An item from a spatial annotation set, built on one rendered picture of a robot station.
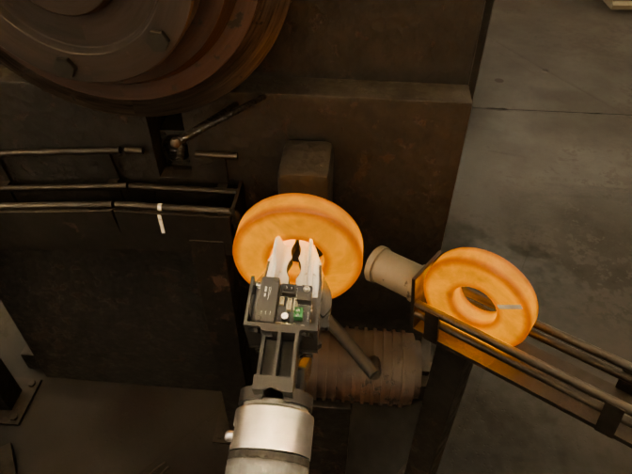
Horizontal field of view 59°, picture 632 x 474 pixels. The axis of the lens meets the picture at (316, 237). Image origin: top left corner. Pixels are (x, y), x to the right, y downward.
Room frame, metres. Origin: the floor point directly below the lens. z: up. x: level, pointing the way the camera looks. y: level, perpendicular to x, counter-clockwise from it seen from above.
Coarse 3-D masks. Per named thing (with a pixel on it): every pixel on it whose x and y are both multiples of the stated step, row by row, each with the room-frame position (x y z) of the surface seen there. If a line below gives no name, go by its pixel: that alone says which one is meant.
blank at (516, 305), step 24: (456, 264) 0.51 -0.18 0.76; (480, 264) 0.49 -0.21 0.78; (504, 264) 0.49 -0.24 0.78; (432, 288) 0.52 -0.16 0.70; (456, 288) 0.50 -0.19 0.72; (480, 288) 0.48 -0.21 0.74; (504, 288) 0.47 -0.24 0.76; (528, 288) 0.47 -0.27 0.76; (456, 312) 0.50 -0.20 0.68; (480, 312) 0.50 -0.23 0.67; (504, 312) 0.46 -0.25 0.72; (528, 312) 0.45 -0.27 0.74; (504, 336) 0.45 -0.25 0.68
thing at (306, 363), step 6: (300, 360) 0.35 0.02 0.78; (306, 360) 0.35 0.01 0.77; (300, 366) 0.33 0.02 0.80; (306, 366) 0.33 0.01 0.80; (300, 372) 0.31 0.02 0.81; (306, 372) 0.32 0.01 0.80; (300, 378) 0.31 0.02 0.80; (306, 378) 0.32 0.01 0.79; (300, 384) 0.31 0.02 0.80; (306, 384) 0.31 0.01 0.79
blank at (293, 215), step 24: (264, 216) 0.46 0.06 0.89; (288, 216) 0.46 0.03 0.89; (312, 216) 0.46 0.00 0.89; (336, 216) 0.46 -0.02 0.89; (240, 240) 0.46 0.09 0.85; (264, 240) 0.46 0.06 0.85; (312, 240) 0.45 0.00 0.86; (336, 240) 0.45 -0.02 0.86; (360, 240) 0.47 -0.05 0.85; (240, 264) 0.46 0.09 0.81; (264, 264) 0.46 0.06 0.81; (336, 264) 0.45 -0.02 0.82; (360, 264) 0.45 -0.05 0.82; (336, 288) 0.45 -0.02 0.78
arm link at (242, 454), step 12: (228, 456) 0.23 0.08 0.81; (240, 456) 0.22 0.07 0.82; (252, 456) 0.22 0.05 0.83; (264, 456) 0.22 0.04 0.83; (276, 456) 0.22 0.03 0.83; (288, 456) 0.22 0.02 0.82; (300, 456) 0.22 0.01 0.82; (228, 468) 0.22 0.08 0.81; (240, 468) 0.21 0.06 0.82; (252, 468) 0.21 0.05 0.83; (264, 468) 0.21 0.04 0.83; (276, 468) 0.21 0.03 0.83; (288, 468) 0.21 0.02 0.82; (300, 468) 0.21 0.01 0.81
